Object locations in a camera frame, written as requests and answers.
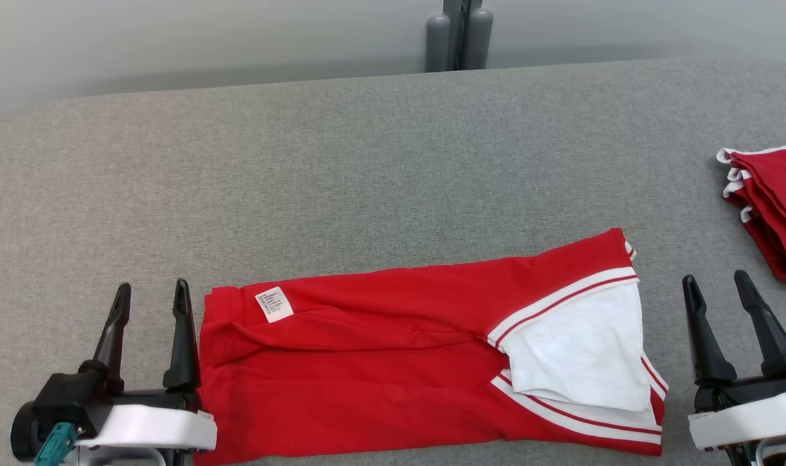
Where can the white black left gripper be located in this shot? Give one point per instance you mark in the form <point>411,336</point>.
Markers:
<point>153,427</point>

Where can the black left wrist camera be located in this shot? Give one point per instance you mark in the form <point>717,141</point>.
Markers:
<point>63,401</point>

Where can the red jersey with white trim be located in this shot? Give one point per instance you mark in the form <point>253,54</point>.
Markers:
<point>367,388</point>

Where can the red shorts with white band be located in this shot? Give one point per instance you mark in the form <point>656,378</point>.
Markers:
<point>781,194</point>

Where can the grey cylinder post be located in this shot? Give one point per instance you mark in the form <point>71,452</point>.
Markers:
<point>437,42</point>
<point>480,39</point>

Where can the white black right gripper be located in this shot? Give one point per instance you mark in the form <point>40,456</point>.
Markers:
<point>749,417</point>

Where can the grey aluminium wall rail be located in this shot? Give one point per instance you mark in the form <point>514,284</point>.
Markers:
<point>461,32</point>

